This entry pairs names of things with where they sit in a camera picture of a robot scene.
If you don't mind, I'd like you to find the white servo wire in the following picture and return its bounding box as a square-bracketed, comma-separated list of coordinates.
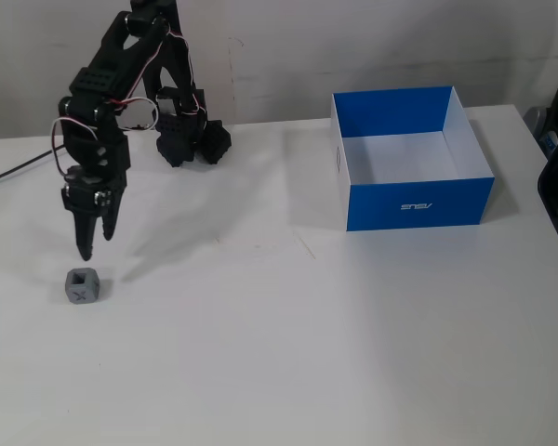
[49, 115, 100, 177]

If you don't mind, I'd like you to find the blue cardboard box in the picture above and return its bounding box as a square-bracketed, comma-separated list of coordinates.
[329, 85, 496, 232]

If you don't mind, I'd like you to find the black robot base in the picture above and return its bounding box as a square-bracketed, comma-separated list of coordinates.
[154, 113, 234, 168]

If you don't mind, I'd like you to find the gray cube block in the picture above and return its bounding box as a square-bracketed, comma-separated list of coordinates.
[64, 266, 100, 306]

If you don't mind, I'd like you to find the gray and blue device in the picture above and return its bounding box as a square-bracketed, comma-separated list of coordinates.
[523, 105, 558, 160]

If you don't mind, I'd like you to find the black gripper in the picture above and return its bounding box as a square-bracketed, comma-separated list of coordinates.
[59, 122, 132, 263]

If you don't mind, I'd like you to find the black power cable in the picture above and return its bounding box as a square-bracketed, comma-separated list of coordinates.
[0, 124, 151, 190]

